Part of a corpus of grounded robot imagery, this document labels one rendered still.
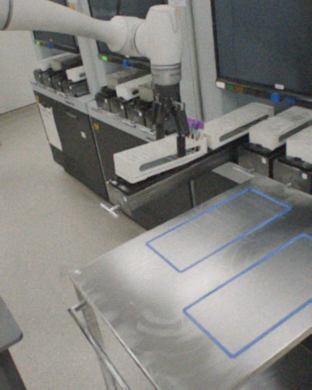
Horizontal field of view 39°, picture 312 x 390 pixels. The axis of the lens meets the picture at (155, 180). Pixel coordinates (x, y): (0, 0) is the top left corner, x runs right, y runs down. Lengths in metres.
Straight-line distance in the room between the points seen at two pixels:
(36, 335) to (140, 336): 1.31
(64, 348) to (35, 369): 0.14
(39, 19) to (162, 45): 0.36
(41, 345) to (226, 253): 1.25
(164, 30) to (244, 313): 0.77
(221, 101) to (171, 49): 0.41
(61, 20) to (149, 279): 0.62
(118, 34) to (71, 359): 1.30
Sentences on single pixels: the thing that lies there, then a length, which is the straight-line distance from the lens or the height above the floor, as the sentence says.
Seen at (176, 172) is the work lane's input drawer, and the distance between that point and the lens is 1.36.
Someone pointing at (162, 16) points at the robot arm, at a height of 1.26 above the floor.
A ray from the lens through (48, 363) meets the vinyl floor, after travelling 2.00.
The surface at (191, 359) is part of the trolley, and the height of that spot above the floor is 0.82.
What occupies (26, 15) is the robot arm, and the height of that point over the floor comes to 1.34.
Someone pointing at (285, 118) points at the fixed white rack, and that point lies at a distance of 1.53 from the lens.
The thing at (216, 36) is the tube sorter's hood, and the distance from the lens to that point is 1.52.
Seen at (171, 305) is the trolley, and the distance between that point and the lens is 0.89.
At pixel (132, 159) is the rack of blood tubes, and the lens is 1.29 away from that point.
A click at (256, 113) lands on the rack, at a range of 1.59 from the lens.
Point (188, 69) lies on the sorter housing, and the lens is 1.70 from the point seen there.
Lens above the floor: 1.45
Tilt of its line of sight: 29 degrees down
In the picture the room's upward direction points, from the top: 10 degrees counter-clockwise
